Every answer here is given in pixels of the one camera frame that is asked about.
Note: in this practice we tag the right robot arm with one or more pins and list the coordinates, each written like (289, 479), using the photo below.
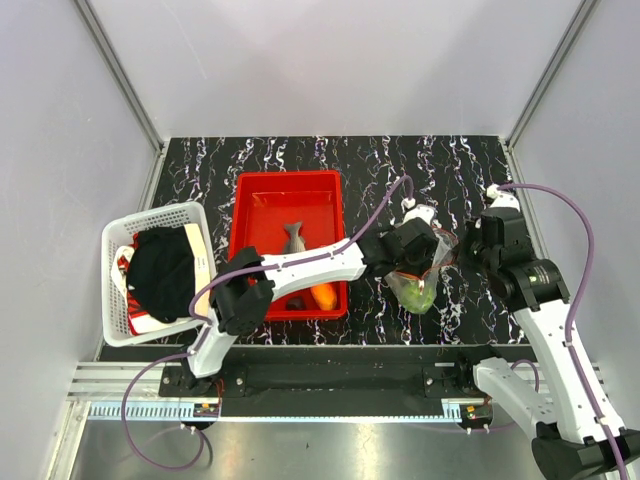
(574, 431)

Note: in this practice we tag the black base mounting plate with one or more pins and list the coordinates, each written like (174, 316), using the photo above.
(398, 383)

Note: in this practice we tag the red plastic tray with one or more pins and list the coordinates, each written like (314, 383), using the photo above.
(265, 202)

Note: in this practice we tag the grey fake fish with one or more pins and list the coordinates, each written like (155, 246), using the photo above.
(295, 242)

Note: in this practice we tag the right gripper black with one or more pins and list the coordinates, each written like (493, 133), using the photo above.
(462, 260)

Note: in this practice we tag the black cloth in basket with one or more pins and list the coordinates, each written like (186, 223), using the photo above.
(160, 277)

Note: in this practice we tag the orange fake mango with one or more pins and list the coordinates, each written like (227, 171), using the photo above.
(325, 296)

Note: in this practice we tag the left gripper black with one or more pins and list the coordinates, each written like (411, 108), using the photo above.
(423, 260)

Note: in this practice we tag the white plastic basket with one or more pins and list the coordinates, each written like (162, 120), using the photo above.
(116, 242)

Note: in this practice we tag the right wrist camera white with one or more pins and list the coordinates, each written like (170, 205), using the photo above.
(497, 198)

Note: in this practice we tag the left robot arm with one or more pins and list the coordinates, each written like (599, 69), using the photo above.
(237, 301)

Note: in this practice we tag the clear zip top bag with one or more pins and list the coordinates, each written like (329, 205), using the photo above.
(443, 256)

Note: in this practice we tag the dark purple fake fruit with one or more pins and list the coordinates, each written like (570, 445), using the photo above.
(295, 304)

